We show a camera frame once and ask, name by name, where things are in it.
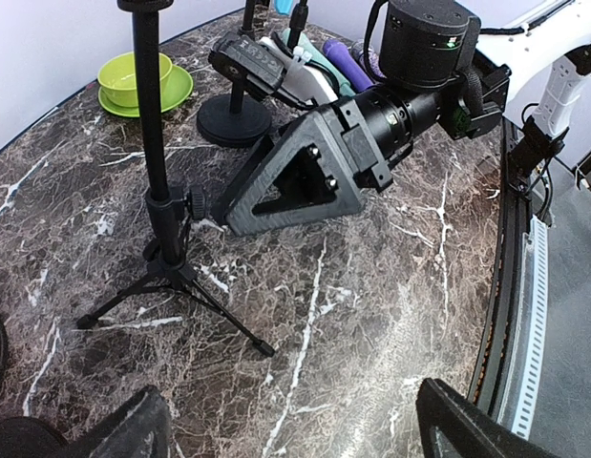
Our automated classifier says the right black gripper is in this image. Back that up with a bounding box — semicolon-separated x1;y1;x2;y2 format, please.
211;88;413;236

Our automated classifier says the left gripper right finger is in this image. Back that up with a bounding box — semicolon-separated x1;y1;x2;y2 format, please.
416;378;551;457

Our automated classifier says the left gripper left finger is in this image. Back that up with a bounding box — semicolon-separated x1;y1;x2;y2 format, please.
65;385;171;457

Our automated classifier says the black tripod shock-mount stand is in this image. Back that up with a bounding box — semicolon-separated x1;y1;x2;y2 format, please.
75;1;275;357

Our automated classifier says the mint green microphone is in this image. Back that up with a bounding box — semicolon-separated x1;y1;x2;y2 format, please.
273;29;355;104

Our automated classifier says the purple microphone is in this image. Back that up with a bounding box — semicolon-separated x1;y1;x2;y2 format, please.
323;39;374;93

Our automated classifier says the light blue microphone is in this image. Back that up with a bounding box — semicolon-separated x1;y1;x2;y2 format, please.
274;0;295;15

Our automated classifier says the rhinestone silver microphone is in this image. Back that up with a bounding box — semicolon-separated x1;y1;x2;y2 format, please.
349;40;385;81

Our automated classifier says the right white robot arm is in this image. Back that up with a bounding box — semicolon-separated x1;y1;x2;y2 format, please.
212;1;591;236

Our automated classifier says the lime green plate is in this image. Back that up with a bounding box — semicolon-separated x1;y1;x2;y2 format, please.
98;66;194;118

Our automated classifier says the lime green bowl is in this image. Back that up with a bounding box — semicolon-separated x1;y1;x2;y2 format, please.
97;52;175;111

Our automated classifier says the white slotted cable duct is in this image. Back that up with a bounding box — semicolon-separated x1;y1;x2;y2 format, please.
496;216;549;440

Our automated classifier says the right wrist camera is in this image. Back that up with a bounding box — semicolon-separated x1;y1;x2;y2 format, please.
208;32;339;111

